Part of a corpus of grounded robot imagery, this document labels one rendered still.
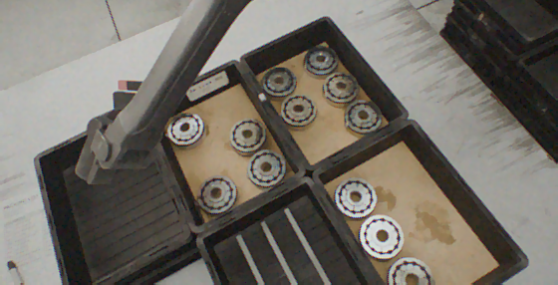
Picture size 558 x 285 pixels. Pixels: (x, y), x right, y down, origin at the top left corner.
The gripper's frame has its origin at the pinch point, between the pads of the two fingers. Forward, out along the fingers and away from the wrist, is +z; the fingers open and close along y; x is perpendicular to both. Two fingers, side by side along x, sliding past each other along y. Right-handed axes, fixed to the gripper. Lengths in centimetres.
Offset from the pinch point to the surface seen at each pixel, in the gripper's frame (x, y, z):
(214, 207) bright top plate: -13.7, -25.8, 4.5
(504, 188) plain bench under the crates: -93, -23, 23
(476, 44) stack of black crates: -111, 15, 98
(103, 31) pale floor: 99, 11, 161
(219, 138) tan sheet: -11.3, -12.6, 20.7
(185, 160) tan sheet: -2.8, -18.4, 16.1
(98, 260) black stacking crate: 14.8, -39.8, -1.5
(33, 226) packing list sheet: 45, -43, 15
